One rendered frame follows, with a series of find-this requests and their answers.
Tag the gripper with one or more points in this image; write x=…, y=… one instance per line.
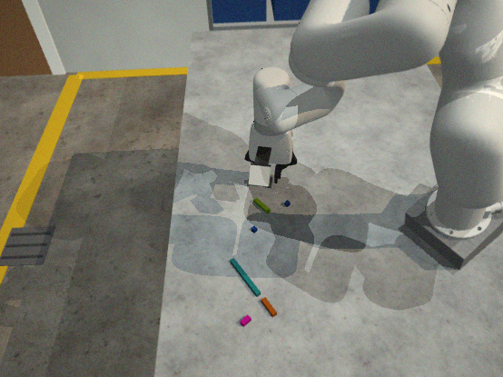
x=281, y=149

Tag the lime green rod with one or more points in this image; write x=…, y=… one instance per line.
x=265, y=208

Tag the turquoise rod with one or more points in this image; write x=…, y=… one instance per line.
x=245, y=277

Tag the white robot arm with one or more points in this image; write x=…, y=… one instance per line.
x=338, y=40

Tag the magenta rod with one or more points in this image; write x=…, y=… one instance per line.
x=245, y=320

